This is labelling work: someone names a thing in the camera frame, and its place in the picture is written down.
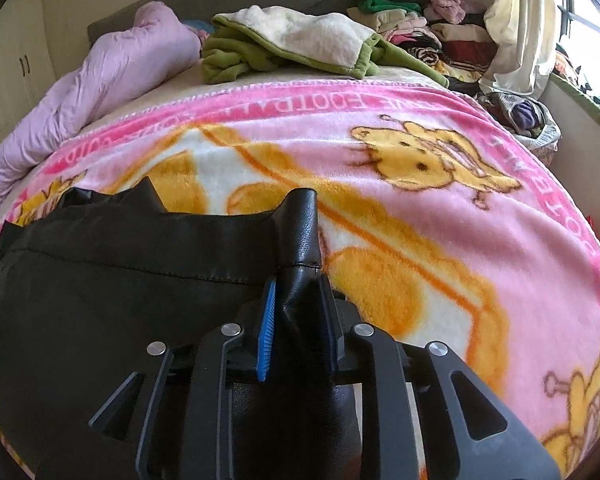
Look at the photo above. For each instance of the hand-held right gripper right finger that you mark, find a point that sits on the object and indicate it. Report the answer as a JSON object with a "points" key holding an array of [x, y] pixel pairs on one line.
{"points": [[330, 332]]}

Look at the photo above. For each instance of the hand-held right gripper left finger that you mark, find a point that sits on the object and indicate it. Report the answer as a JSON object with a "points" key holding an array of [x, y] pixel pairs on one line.
{"points": [[267, 340]]}

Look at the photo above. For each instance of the black leather jacket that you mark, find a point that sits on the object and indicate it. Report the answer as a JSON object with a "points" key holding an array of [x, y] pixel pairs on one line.
{"points": [[105, 280]]}

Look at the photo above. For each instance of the pile of folded clothes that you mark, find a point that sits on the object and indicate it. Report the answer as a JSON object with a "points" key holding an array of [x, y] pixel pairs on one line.
{"points": [[455, 50]]}

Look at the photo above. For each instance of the pink printed blanket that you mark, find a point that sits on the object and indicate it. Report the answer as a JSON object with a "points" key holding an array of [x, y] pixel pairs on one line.
{"points": [[430, 235]]}

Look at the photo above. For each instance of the green and cream fleece blanket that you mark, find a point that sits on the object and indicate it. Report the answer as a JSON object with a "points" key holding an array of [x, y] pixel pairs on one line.
{"points": [[305, 35]]}

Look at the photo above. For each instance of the lilac duvet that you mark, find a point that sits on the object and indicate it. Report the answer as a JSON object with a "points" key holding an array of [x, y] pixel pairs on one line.
{"points": [[105, 75]]}

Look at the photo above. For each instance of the colourful clutter heap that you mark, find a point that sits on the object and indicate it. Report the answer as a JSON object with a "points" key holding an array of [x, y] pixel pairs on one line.
{"points": [[580, 85]]}

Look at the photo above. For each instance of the cream curtain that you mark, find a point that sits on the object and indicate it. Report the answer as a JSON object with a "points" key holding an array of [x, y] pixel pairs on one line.
{"points": [[520, 25]]}

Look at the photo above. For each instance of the white wardrobe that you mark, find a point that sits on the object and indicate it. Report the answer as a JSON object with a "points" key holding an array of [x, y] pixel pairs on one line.
{"points": [[10, 75]]}

